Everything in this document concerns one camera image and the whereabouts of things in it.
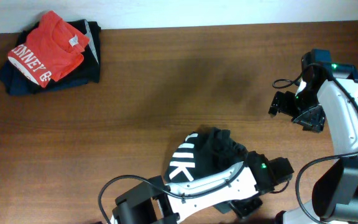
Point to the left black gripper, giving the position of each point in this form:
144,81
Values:
247,207

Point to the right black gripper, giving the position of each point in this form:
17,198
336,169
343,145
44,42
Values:
309,119

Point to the dark green t-shirt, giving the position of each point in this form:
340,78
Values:
202,154

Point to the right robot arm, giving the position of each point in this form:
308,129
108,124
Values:
327,94

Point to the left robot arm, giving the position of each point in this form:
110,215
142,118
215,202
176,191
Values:
236,189

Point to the black folded shirt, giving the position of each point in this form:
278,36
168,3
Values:
91,65

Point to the red folded t-shirt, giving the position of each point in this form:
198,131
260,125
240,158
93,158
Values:
50,52

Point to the navy folded shirt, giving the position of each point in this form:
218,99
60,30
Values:
18,85

